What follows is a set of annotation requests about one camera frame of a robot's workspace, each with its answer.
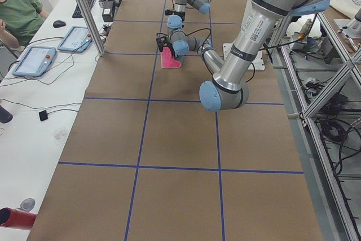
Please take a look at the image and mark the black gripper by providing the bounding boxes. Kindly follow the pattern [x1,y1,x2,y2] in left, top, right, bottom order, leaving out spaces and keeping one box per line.
[166,39,175,54]

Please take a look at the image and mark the pink and grey towel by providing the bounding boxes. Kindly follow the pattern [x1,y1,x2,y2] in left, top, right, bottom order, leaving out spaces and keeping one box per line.
[160,47,182,69]

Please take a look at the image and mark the black power adapter box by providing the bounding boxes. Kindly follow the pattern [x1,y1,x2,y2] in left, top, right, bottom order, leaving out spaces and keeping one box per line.
[102,1,115,23]

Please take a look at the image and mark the far teach pendant tablet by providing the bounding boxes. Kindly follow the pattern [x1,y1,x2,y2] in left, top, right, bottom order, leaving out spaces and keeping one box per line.
[57,26,93,53]

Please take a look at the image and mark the teach pendant tablet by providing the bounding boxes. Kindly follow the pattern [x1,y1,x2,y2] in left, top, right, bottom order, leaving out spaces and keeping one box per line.
[57,26,93,53]
[12,46,56,76]

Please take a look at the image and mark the black keyboard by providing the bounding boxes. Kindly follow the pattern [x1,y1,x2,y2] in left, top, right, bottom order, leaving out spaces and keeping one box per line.
[72,0,98,19]

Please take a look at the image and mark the black computer mouse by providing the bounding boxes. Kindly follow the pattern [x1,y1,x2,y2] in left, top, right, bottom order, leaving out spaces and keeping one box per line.
[52,20,66,28]

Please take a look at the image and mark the near teach pendant tablet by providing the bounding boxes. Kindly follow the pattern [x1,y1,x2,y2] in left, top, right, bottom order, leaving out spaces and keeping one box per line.
[12,46,56,76]

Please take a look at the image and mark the person in green shirt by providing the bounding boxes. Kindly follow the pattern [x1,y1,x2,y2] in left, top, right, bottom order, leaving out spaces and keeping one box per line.
[1,0,49,49]

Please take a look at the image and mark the small black square puck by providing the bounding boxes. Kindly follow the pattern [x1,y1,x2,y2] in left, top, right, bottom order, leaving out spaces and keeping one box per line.
[38,109,49,122]

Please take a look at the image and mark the dark water bottle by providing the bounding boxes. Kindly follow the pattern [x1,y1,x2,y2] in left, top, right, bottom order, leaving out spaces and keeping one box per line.
[0,106,13,124]

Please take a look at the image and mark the silver desk grommet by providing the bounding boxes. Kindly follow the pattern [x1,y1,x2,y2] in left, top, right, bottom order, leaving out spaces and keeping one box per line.
[19,198,36,212]

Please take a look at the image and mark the red cylinder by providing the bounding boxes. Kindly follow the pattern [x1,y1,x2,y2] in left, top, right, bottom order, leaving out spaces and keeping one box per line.
[1,207,37,230]

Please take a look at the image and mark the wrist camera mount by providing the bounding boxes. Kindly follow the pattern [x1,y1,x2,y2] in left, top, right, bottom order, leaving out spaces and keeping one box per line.
[156,36,168,52]
[164,9,174,16]

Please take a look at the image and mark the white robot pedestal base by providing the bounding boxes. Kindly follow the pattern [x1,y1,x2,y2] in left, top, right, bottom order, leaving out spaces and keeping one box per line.
[222,42,266,71]

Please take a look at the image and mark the aluminium frame post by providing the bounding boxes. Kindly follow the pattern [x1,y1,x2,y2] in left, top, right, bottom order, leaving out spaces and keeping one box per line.
[76,0,105,56]

